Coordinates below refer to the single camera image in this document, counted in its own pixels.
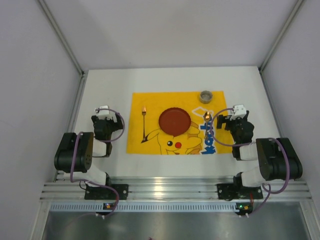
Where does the gold spoon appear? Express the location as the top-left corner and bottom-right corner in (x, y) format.
(203, 111), (212, 141)

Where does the small clear glass cup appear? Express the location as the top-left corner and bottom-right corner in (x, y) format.
(199, 90), (213, 104)

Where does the yellow Pikachu cloth placemat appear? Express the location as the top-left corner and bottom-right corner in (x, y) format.
(126, 91), (234, 156)

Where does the gold fork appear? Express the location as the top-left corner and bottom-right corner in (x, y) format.
(141, 106), (147, 143)

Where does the red round plate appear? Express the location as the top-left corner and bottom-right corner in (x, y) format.
(158, 107), (192, 137)

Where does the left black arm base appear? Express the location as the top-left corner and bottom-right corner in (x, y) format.
(84, 184), (129, 200)

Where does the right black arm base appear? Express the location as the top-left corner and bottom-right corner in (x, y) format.
(216, 183), (264, 201)

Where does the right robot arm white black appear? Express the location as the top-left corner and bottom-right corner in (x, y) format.
(213, 109), (303, 194)

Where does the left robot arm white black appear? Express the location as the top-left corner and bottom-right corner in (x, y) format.
(54, 111), (125, 189)

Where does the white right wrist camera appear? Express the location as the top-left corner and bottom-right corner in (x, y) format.
(230, 104), (247, 120)

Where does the aluminium mounting rail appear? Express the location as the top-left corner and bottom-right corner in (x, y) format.
(40, 173), (312, 202)

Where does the perforated cable tray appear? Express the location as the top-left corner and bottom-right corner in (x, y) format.
(50, 201), (252, 213)

